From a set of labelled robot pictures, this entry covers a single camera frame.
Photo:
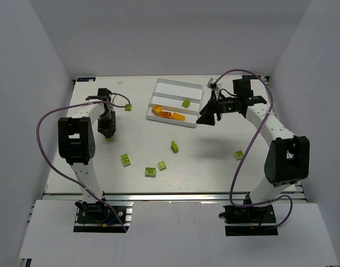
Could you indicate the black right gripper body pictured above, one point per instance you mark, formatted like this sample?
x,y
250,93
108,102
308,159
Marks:
x,y
217,106

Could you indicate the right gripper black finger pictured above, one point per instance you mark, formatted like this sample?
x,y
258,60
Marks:
x,y
210,107
206,118

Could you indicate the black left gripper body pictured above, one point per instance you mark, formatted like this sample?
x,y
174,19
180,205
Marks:
x,y
106,130

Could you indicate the lime 2x2 lego brick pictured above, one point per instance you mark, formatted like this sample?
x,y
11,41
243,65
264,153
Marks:
x,y
186,103

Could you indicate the lime 2x3 lego brick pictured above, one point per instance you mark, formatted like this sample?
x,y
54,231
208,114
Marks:
x,y
125,160

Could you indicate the orange 2x4 lego brick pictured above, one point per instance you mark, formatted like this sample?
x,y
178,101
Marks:
x,y
178,117

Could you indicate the lime sloped lego brick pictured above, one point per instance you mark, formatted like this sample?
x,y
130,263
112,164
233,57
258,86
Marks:
x,y
174,146

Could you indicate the orange curved lego brick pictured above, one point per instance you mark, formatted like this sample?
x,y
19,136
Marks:
x,y
165,114

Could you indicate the orange sloped lego brick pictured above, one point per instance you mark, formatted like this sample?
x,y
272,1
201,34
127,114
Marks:
x,y
157,110

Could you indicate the pale lime 2x2 brick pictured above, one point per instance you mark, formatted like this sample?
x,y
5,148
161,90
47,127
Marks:
x,y
161,165

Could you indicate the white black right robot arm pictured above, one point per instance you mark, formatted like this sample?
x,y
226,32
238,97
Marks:
x,y
287,161

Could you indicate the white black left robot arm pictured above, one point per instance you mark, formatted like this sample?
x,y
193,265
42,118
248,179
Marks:
x,y
76,142

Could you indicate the blue label right corner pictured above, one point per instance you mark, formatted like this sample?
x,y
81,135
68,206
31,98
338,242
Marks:
x,y
251,77

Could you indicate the blue label corner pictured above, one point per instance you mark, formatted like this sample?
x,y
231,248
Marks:
x,y
251,77
86,79

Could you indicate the white three-compartment tray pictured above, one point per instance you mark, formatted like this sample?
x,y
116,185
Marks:
x,y
170,95

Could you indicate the blue label left corner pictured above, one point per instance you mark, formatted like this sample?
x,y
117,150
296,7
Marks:
x,y
86,79

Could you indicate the lime 2x3 brick front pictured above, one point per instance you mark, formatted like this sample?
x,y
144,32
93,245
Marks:
x,y
150,171

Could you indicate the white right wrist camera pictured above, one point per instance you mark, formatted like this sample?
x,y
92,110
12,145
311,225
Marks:
x,y
212,84

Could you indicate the aluminium front rail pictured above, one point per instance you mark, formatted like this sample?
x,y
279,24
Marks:
x,y
299,196

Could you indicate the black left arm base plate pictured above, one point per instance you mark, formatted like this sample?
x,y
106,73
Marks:
x,y
99,218

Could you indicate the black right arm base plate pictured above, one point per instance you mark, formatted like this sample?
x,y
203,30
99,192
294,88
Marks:
x,y
249,221

